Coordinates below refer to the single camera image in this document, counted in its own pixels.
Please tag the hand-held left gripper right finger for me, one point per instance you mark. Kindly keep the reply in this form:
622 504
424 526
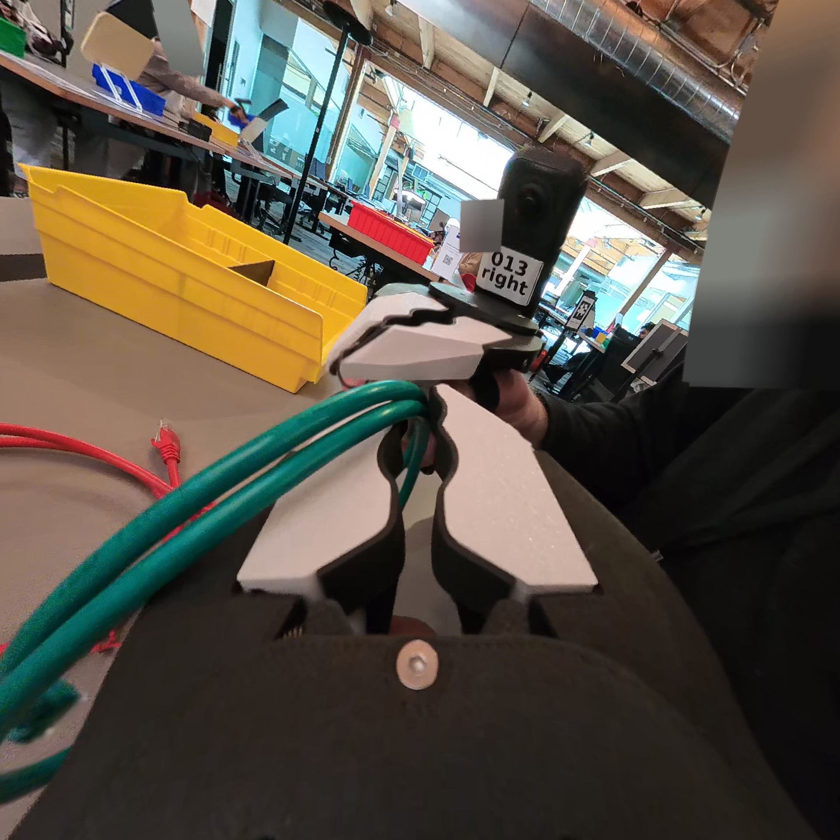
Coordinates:
505 518

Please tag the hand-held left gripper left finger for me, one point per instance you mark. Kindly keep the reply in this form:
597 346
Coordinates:
321 525

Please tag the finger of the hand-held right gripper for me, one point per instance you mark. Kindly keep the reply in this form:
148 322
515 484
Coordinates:
433 351
387 315

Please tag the person's right forearm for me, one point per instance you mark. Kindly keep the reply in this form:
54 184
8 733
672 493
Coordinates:
610 433

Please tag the person's right hand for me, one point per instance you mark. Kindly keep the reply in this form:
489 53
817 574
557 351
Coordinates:
518 407

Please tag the wooden work table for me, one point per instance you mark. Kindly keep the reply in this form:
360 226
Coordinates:
380 253

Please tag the red plastic bin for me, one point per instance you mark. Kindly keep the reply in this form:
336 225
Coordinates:
387 229

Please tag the white paper sign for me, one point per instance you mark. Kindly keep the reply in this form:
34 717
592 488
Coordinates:
449 253

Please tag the printed marker board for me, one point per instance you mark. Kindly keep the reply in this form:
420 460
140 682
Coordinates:
581 310

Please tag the brown cardboard bin divider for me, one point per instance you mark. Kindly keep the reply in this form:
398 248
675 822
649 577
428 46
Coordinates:
257 274

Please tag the person's black clothed torso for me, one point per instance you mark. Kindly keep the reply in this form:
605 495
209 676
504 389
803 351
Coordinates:
754 590

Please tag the yellow plastic bin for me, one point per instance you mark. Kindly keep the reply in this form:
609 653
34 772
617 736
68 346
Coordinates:
131 262

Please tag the blue plastic bin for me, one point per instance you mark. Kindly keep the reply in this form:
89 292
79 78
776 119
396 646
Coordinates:
131 92

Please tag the long grey table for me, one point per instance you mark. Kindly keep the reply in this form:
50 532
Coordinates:
79 98

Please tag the green plastic bin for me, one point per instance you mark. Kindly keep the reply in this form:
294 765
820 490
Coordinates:
12 36

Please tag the metal air duct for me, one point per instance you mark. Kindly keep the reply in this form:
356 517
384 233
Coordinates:
643 59

